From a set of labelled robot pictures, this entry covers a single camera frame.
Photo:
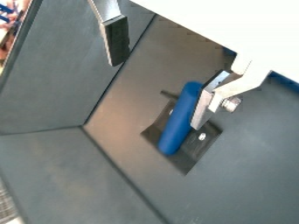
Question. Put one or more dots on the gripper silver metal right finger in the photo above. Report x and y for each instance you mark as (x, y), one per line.
(246, 75)

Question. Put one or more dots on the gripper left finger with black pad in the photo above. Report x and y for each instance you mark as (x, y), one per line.
(114, 29)

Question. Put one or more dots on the blue cylinder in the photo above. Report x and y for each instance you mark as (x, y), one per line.
(178, 126)

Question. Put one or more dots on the black curved cradle stand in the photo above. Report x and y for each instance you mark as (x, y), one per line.
(197, 143)

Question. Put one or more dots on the blue shape-sorter block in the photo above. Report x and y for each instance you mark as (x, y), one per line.
(274, 76)

